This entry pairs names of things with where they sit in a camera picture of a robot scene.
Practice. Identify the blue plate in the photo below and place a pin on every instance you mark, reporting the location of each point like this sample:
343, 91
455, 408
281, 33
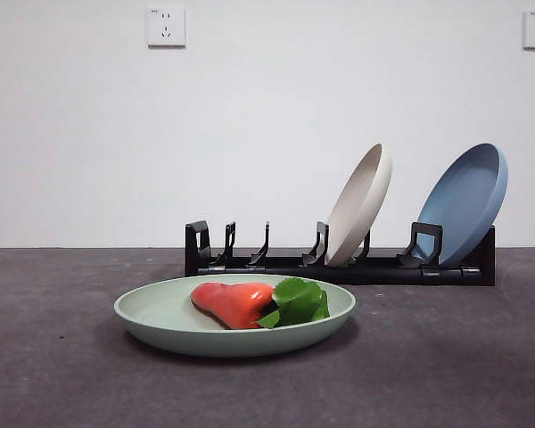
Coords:
463, 205

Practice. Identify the green plate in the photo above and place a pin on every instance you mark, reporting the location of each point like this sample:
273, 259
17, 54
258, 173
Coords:
160, 321

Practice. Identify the black plate rack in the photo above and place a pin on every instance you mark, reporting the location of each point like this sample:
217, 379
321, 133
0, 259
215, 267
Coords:
374, 273

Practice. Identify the beige plate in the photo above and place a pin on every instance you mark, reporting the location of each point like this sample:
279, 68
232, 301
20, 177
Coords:
361, 209

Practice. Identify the orange carrot with green leaves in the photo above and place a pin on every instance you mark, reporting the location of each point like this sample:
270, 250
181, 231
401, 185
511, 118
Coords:
232, 303

